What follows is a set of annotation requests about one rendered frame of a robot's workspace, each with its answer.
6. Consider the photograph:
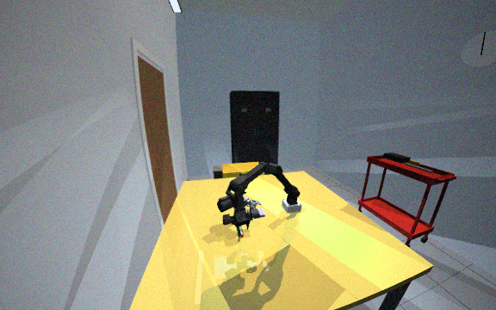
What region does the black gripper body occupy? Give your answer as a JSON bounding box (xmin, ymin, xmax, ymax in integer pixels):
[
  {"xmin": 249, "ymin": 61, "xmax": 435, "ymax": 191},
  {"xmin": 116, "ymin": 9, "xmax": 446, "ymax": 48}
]
[{"xmin": 222, "ymin": 204, "xmax": 260, "ymax": 225}]

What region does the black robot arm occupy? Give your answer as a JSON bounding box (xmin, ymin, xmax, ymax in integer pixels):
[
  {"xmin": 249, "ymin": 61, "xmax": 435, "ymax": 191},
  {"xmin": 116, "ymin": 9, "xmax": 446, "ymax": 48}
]
[{"xmin": 217, "ymin": 162, "xmax": 300, "ymax": 226}]

